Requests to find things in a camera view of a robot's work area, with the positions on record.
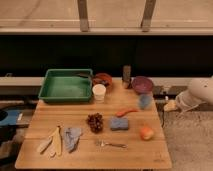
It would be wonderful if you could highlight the blue plastic cup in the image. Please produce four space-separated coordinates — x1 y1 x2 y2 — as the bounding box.
139 94 152 109

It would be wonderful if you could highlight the white paper cup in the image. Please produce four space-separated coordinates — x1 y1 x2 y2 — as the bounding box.
92 84 106 101

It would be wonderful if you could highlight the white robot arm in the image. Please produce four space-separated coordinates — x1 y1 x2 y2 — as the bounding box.
163 77 213 113

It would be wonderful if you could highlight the green plastic tray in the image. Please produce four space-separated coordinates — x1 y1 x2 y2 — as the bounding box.
38 69 93 103

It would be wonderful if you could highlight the orange peach toy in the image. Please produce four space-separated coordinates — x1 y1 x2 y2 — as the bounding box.
140 126 154 140

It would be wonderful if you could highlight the purple bowl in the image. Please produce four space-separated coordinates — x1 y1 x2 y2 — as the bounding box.
132 76 154 94

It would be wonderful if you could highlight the orange carrot toy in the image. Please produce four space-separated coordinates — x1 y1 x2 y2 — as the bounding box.
115 108 138 117

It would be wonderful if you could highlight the dark rectangular block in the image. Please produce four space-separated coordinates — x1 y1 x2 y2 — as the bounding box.
122 65 131 89

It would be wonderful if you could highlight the blue sponge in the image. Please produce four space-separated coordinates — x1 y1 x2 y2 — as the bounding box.
110 117 129 131

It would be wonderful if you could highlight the red bowl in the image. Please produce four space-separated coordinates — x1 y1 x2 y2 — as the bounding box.
93 73 112 87

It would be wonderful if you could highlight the bunch of dark grapes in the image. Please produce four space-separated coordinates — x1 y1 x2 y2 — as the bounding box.
87 113 103 133

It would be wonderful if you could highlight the silver fork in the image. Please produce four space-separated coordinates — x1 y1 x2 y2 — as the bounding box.
95 140 127 148

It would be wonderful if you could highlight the grey blue cloth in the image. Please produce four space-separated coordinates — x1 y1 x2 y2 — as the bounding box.
64 127 82 153

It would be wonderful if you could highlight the blue object at left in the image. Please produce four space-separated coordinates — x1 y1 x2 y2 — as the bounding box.
0 110 22 126

